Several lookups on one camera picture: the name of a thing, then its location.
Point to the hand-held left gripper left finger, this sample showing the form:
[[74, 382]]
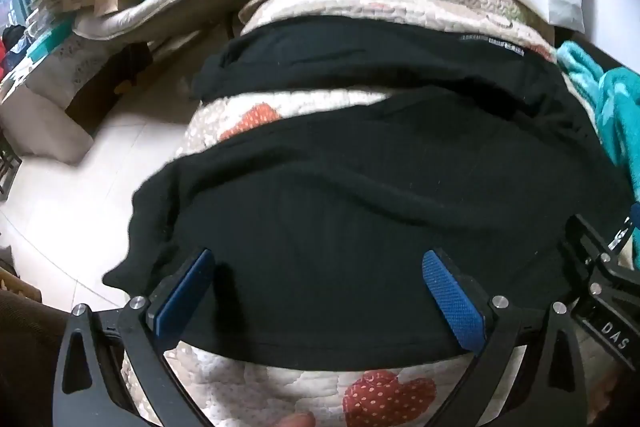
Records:
[[185, 294]]

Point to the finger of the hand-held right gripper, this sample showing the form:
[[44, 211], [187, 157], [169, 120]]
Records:
[[622, 232], [586, 239]]

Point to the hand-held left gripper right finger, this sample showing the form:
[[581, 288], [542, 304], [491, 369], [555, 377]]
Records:
[[455, 307]]

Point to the black pants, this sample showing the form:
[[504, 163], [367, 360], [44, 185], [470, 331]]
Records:
[[350, 207]]

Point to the person's left hand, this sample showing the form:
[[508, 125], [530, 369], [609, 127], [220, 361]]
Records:
[[296, 420]]

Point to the teal fleece blanket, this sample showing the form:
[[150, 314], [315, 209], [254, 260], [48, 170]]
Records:
[[620, 107]]

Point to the quilted heart-print blanket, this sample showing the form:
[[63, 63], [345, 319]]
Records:
[[280, 387]]

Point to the brown cloth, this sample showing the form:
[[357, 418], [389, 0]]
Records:
[[25, 367]]

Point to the dark wooden chair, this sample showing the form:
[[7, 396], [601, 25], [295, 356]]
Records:
[[9, 167]]

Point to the teal and white flat box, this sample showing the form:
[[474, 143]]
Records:
[[50, 38]]

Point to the red cloth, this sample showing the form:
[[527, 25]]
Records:
[[3, 57]]

